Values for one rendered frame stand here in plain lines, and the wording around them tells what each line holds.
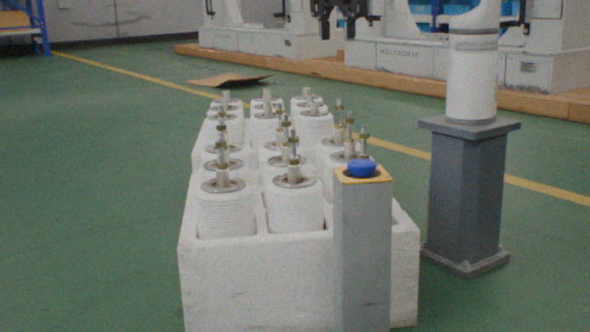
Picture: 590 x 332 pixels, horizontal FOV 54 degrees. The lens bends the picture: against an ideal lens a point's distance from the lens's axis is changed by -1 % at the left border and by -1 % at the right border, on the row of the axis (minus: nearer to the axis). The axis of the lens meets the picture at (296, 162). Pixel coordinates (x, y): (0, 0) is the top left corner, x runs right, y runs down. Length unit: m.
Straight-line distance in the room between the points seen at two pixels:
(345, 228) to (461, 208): 0.43
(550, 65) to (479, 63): 1.68
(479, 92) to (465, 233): 0.28
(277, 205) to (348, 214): 0.20
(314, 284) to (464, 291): 0.33
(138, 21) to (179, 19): 0.54
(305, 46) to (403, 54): 1.05
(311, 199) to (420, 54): 2.40
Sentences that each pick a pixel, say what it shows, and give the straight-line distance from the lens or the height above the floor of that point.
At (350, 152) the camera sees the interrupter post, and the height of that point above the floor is 0.26.
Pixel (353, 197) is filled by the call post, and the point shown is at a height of 0.29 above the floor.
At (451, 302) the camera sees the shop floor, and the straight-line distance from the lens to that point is 1.13.
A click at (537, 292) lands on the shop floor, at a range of 1.20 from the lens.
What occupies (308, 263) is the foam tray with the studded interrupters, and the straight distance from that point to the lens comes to 0.94.
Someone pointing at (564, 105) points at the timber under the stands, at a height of 0.06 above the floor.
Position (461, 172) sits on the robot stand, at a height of 0.21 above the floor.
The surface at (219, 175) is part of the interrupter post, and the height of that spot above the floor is 0.27.
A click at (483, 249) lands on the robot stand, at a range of 1.24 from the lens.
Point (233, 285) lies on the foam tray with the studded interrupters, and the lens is 0.95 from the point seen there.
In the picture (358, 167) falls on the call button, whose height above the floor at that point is 0.33.
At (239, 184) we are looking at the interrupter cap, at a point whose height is 0.25.
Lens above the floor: 0.56
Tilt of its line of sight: 17 degrees down
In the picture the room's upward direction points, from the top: 2 degrees counter-clockwise
